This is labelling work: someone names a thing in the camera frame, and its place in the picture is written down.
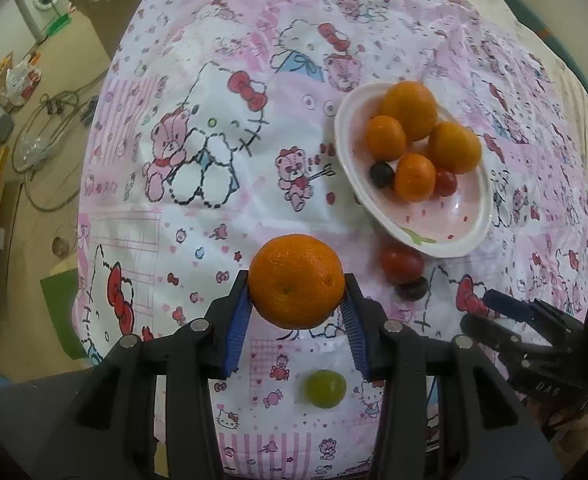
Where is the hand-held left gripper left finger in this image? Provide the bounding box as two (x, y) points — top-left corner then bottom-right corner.
(38, 270), (255, 480)

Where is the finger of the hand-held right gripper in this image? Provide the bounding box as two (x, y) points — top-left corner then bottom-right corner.
(483, 289), (582, 346)
(460, 314), (542, 363)

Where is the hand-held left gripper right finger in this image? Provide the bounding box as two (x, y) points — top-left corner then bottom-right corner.
(341, 272), (565, 480)

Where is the dark grape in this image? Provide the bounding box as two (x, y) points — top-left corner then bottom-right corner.
(395, 276), (429, 302)
(370, 161), (395, 190)

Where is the small orange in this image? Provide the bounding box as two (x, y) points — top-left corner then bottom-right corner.
(249, 234), (347, 330)
(365, 115), (407, 162)
(394, 153), (437, 204)
(427, 121), (483, 175)

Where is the red cherry tomato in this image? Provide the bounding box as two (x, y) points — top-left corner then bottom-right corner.
(433, 169), (458, 198)
(380, 242), (425, 286)

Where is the pink strawberry print plate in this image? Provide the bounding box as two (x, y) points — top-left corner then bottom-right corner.
(334, 81), (494, 259)

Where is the large orange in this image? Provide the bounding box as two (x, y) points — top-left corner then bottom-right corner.
(380, 80), (439, 142)

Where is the person's right hand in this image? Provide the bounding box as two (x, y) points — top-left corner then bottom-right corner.
(549, 402), (588, 467)

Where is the green grape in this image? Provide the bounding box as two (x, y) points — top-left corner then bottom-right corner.
(301, 369), (348, 408)

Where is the pink cartoon printed blanket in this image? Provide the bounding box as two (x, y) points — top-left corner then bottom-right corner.
(71, 0), (588, 480)

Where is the green box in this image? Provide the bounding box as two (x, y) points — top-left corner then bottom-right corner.
(40, 265), (92, 361)

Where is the cream quilt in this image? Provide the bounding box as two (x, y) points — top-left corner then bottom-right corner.
(454, 0), (588, 126)

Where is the clear plastic bag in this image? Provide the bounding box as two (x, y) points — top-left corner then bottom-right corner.
(12, 105), (82, 173)

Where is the teal pillow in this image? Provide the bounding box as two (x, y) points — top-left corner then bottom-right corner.
(499, 0), (588, 111)

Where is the white red printed plastic bag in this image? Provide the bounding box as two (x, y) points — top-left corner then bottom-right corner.
(4, 55), (44, 106)

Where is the green mat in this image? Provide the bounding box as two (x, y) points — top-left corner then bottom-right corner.
(41, 12), (72, 41)

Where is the black cable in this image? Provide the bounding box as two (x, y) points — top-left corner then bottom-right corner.
(21, 87), (107, 211)

